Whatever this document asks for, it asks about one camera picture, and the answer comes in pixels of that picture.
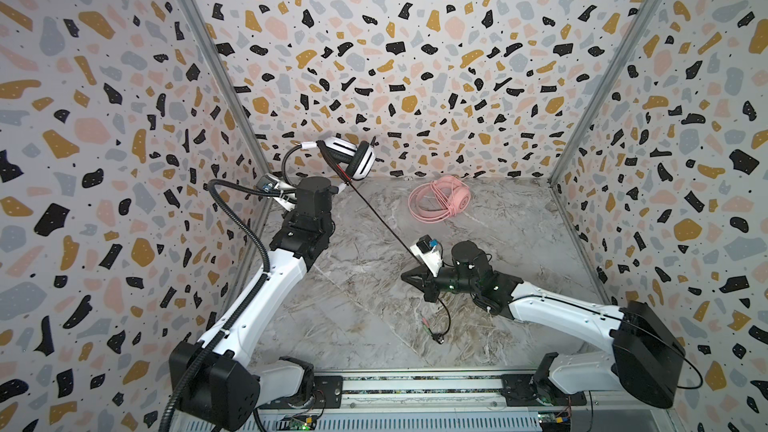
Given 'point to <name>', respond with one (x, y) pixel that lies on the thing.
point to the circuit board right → (554, 421)
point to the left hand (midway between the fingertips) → (299, 177)
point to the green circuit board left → (302, 424)
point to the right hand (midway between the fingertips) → (400, 273)
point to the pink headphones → (438, 200)
